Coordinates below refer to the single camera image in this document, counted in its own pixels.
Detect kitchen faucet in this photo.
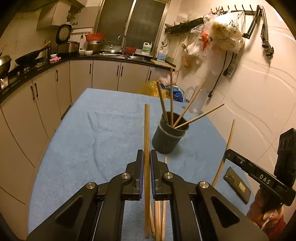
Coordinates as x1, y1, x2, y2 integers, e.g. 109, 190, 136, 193
117, 34, 126, 56

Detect right hand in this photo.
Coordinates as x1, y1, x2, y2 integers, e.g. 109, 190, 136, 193
246, 188, 286, 240

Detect black smartphone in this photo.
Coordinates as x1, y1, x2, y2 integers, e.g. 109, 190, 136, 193
223, 167, 251, 204

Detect blue table cloth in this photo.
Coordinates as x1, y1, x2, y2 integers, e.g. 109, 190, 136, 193
28, 87, 255, 241

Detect dark cylindrical utensil holder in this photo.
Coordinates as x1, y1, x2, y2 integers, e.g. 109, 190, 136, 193
152, 114, 189, 154

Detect wooden chopstick in holder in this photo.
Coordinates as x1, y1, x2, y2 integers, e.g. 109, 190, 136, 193
170, 68, 174, 127
173, 79, 206, 128
174, 103, 224, 129
157, 81, 169, 124

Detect yellow plastic bag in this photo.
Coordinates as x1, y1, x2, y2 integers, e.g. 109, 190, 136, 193
139, 81, 170, 99

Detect wooden cutting board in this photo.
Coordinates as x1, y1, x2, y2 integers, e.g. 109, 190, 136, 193
151, 59, 176, 69

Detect blue label bottle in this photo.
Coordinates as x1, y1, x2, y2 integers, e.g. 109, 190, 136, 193
157, 46, 168, 62

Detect large hanging plastic bag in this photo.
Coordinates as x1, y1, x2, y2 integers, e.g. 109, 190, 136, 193
203, 11, 245, 53

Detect rice cooker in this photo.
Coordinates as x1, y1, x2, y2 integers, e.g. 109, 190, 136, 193
56, 22, 79, 57

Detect white detergent bottle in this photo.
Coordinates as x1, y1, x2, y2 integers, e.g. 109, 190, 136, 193
142, 42, 153, 56

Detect red basin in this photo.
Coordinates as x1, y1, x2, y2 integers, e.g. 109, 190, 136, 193
85, 33, 105, 42

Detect steel pot with lid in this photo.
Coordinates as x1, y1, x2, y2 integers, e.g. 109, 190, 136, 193
0, 55, 11, 78

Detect black power cable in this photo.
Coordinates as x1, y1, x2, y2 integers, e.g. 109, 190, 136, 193
207, 51, 228, 98

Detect black wok with handle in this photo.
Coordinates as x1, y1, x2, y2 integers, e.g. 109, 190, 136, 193
15, 41, 51, 66

